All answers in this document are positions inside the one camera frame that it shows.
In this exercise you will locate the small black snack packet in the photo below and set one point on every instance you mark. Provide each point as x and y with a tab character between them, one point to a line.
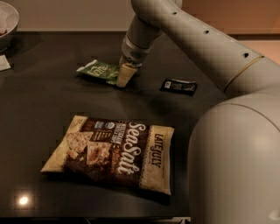
179	86

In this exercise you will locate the green jalapeno chip bag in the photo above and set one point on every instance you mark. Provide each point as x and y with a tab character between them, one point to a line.
101	70

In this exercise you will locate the metal bowl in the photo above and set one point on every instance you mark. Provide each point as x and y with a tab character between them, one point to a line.
9	18

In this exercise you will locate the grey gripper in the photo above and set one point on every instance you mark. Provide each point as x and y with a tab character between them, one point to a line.
132	54

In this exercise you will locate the white paper napkin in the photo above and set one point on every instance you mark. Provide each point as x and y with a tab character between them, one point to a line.
4	64

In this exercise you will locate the Late July sea salt chip bag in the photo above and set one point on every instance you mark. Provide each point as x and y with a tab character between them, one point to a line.
129	154

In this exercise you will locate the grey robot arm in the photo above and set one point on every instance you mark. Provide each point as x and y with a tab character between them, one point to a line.
233	165

